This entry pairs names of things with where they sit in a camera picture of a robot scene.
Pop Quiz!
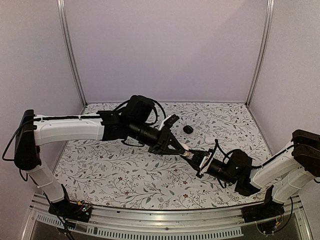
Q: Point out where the white round earbud case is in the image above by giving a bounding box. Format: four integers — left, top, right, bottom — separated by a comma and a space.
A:
181, 143, 194, 159

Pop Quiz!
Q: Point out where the aluminium frame post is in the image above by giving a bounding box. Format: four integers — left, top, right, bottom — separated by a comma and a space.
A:
245, 0, 275, 108
56, 0, 88, 107

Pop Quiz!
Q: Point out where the left aluminium frame post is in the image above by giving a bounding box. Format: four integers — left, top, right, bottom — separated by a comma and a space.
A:
56, 0, 88, 107

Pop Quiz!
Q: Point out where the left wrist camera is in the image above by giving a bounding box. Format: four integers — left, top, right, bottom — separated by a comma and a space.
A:
158, 114, 180, 131

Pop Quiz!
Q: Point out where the black earbud charging case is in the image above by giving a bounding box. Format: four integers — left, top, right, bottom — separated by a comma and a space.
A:
183, 125, 194, 134

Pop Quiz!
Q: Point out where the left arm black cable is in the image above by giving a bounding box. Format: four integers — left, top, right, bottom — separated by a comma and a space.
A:
114, 99, 167, 126

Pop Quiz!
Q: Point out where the front aluminium rail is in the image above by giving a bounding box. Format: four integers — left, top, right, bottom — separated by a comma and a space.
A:
22, 194, 315, 240

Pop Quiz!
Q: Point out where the white oval case lid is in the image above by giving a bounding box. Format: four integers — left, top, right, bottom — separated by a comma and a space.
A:
205, 137, 216, 144

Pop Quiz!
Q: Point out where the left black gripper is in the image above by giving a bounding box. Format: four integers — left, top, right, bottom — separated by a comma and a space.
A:
128, 119, 185, 155

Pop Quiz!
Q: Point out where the floral tablecloth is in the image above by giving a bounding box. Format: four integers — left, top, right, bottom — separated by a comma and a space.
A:
54, 102, 271, 210

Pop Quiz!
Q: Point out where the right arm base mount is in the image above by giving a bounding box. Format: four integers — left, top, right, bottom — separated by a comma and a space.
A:
241, 185, 285, 223

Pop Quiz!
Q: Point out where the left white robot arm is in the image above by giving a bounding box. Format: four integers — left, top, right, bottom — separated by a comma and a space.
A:
9, 95, 189, 217

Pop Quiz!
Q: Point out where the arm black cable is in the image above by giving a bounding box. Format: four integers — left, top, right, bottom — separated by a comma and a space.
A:
114, 99, 167, 126
214, 139, 233, 163

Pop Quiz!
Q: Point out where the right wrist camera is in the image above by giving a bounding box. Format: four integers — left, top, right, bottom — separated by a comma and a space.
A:
198, 152, 214, 175

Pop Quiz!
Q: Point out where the right aluminium frame post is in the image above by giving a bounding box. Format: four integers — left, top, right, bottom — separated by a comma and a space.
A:
245, 0, 275, 108

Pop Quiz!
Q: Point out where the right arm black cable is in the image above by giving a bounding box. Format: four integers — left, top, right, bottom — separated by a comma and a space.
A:
214, 139, 233, 163

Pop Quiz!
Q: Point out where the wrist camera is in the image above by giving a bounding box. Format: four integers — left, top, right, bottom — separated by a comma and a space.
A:
198, 152, 214, 175
158, 114, 180, 131

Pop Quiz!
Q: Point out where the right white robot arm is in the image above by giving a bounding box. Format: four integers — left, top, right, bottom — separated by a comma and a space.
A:
185, 129, 320, 218

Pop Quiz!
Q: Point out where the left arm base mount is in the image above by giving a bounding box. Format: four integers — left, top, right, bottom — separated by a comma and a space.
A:
48, 190, 92, 223

